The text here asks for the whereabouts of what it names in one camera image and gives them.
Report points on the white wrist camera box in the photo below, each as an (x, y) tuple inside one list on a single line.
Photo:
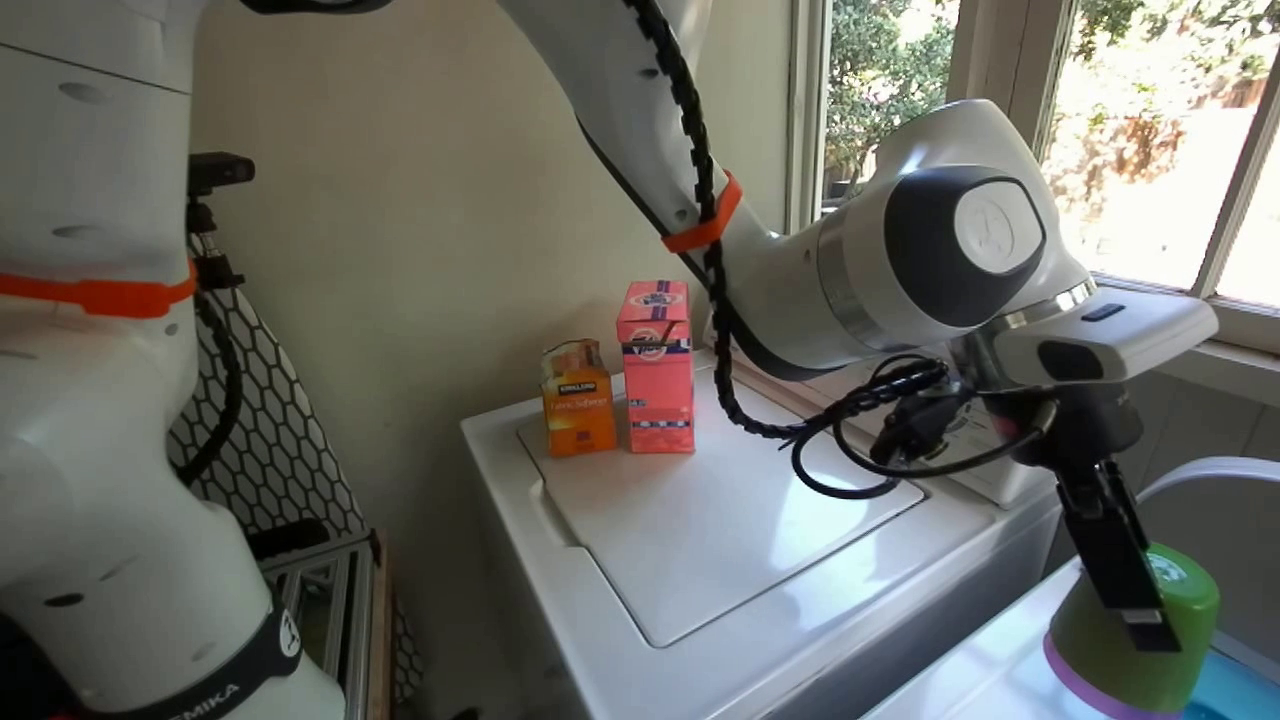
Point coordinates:
[(1110, 338)]

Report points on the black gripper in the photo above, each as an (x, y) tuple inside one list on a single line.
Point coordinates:
[(1076, 438)]

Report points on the blue plastic bowl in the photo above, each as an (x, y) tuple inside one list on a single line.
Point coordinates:
[(1235, 690)]

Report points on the white washing machine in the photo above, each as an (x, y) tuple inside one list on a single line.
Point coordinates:
[(747, 582)]

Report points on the green cup with pink rim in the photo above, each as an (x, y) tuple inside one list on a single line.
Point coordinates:
[(1132, 668)]

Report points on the orange small detergent box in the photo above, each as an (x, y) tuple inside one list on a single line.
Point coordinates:
[(579, 403)]

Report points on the black hexagon mesh panel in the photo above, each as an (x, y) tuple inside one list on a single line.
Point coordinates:
[(249, 431)]

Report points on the white Whirlpool dryer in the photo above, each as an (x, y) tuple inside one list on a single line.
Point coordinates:
[(1218, 508)]

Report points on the pink Tide detergent box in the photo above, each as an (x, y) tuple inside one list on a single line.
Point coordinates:
[(654, 332)]

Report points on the white framed window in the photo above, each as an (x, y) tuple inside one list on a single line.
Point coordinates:
[(1157, 124)]

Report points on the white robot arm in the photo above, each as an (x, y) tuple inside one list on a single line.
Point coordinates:
[(141, 593)]

